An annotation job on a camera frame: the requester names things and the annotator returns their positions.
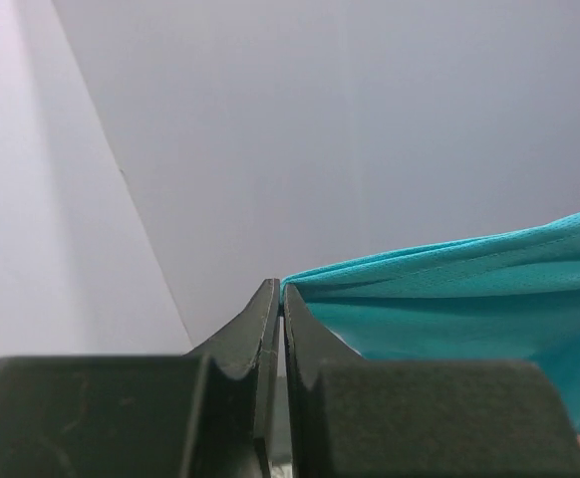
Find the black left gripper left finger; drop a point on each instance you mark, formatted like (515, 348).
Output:
(206, 413)

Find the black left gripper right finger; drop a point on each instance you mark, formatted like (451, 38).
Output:
(353, 417)

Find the teal t shirt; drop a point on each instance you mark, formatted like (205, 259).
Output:
(513, 295)

